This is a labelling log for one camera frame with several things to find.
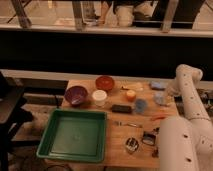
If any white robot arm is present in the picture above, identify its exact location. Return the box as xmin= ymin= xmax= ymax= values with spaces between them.
xmin=158 ymin=64 xmax=213 ymax=171

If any red bowl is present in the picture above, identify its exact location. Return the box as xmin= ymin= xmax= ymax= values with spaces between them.
xmin=95 ymin=75 xmax=115 ymax=91

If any purple bowl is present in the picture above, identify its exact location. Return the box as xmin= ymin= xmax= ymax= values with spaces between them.
xmin=64 ymin=86 xmax=88 ymax=106

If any white round container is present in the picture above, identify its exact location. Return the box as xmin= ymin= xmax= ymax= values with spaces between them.
xmin=92 ymin=90 xmax=107 ymax=106

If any black rectangular block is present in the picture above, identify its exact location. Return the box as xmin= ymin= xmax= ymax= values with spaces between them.
xmin=111 ymin=104 xmax=132 ymax=113

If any orange round fruit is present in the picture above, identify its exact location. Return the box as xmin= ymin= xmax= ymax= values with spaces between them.
xmin=126 ymin=90 xmax=137 ymax=102

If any metal fork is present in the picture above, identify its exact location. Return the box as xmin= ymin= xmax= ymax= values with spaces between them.
xmin=114 ymin=121 xmax=143 ymax=128

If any blue sponge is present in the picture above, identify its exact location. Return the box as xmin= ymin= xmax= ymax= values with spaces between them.
xmin=150 ymin=81 xmax=166 ymax=90

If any green plastic tray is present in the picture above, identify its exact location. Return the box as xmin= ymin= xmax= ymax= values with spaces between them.
xmin=37 ymin=109 xmax=107 ymax=163

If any orange carrot toy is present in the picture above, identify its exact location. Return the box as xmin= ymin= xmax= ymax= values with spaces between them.
xmin=150 ymin=115 xmax=168 ymax=121

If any square metal cookie cutter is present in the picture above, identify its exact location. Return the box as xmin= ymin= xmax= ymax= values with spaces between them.
xmin=142 ymin=132 xmax=156 ymax=146

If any black chair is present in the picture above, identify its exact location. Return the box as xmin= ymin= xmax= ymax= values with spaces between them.
xmin=0 ymin=72 xmax=34 ymax=171

